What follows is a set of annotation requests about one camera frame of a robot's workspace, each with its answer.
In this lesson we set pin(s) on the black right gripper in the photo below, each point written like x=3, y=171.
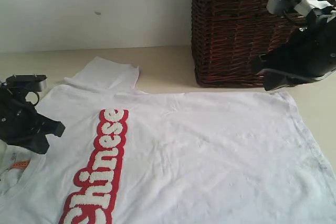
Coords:
x=308, y=55

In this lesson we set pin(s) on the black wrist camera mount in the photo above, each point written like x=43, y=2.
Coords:
x=21, y=85
x=302, y=7

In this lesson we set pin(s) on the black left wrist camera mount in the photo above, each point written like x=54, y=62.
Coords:
x=21, y=85

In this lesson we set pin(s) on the orange garment neck tag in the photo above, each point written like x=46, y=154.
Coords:
x=20, y=165

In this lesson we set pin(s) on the white t-shirt red lettering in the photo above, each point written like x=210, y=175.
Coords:
x=131, y=157

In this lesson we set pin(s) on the dark red wicker basket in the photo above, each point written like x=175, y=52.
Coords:
x=227, y=35

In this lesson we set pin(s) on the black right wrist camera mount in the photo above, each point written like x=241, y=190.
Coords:
x=302, y=7

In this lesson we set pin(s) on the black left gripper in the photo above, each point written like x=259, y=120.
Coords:
x=23, y=126

